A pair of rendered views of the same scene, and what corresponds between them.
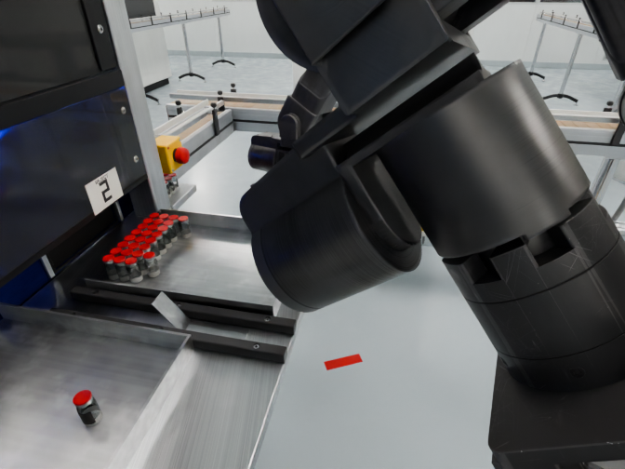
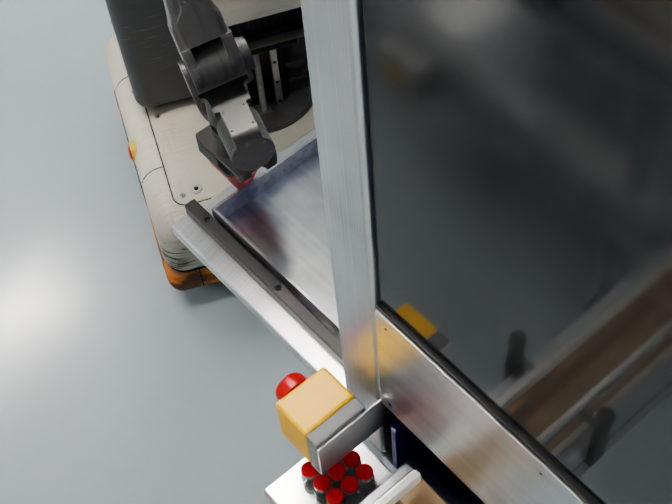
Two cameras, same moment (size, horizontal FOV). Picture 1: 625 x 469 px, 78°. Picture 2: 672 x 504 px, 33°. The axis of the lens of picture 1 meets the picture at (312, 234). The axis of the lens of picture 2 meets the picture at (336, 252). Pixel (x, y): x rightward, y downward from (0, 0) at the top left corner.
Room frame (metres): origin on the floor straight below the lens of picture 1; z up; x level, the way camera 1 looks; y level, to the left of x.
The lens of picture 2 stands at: (1.32, 0.79, 2.12)
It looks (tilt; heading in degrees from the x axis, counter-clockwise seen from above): 54 degrees down; 223
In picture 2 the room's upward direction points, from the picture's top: 6 degrees counter-clockwise
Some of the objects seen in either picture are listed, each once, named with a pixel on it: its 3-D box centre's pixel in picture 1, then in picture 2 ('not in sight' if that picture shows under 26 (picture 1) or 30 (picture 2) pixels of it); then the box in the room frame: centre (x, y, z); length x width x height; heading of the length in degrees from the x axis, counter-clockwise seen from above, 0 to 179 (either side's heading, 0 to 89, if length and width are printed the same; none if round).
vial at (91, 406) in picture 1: (88, 408); not in sight; (0.29, 0.28, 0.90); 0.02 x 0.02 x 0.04
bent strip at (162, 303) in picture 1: (201, 317); not in sight; (0.44, 0.17, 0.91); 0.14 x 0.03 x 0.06; 78
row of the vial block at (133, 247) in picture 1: (146, 245); not in sight; (0.65, 0.33, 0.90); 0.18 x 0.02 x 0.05; 169
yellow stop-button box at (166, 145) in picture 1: (163, 154); (321, 418); (0.91, 0.37, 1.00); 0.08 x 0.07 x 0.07; 78
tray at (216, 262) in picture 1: (208, 255); (364, 234); (0.62, 0.20, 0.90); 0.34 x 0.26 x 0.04; 79
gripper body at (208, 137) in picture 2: not in sight; (233, 134); (0.65, 0.02, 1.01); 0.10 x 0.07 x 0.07; 78
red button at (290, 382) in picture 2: (179, 155); (295, 392); (0.90, 0.32, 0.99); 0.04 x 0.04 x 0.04; 78
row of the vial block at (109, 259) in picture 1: (136, 244); not in sight; (0.65, 0.36, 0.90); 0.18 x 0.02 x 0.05; 169
